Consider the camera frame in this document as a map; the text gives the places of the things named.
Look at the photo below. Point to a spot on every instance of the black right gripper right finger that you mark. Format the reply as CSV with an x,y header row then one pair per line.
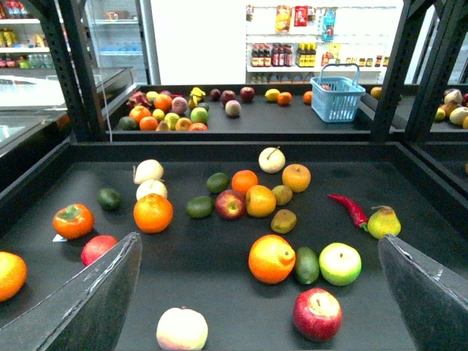
x,y
431,297

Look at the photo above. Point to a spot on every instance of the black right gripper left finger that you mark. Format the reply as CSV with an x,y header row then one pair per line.
x,y
86,313

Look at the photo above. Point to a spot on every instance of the black front shelf tray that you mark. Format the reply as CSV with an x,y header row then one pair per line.
x,y
202,263

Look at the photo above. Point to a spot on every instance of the red peach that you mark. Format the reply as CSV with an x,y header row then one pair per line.
x,y
96,247

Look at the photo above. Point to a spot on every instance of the orange at left edge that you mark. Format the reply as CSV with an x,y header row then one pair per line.
x,y
13,275

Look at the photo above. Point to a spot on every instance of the pale white peach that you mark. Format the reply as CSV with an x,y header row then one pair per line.
x,y
181,329

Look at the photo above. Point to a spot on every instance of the orange persimmon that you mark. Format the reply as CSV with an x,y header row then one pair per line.
x,y
74,221

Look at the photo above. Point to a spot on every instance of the yellow green pear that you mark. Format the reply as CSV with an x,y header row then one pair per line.
x,y
383,221

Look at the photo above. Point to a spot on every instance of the green apple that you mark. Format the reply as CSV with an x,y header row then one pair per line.
x,y
340,264

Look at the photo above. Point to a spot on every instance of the red chili pepper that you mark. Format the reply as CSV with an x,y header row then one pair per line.
x,y
357,214

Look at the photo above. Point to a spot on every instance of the small dark green lime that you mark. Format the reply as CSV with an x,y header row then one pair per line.
x,y
109,199

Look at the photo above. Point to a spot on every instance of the red apple front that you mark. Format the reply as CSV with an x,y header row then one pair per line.
x,y
317,314

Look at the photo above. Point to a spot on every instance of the large orange mandarin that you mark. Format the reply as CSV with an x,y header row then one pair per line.
x,y
153,213

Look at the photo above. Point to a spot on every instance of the dark green avocado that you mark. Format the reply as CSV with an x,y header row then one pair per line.
x,y
307,268

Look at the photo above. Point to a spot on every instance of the white pear front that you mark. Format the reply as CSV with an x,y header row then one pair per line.
x,y
151,186

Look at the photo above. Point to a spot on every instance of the white pear rear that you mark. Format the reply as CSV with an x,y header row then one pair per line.
x,y
149,169

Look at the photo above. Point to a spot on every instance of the green avocado centre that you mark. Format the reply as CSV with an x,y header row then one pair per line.
x,y
200,207

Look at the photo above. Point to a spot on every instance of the large navel orange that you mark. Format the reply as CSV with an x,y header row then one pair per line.
x,y
271,259

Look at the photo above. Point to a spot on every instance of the brown kiwi front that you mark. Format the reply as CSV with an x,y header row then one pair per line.
x,y
283,221

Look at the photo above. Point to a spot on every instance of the brown kiwi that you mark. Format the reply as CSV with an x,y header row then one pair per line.
x,y
283,221
283,194

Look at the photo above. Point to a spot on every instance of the small red apple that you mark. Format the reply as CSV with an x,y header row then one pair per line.
x,y
230,204

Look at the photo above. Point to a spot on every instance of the green avocado rear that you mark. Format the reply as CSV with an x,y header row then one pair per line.
x,y
217,183

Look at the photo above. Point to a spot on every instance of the yellow orange apple rear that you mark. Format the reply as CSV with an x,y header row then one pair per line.
x,y
297,177

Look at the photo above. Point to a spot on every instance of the brown kiwi rear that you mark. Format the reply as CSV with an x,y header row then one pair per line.
x,y
283,194

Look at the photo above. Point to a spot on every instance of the small orange tangerine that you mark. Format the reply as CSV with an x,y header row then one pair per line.
x,y
243,180

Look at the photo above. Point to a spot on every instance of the round white asian pear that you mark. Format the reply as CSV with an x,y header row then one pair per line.
x,y
271,160

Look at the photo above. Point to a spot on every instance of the far light blue basket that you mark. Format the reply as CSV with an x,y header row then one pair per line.
x,y
335,99

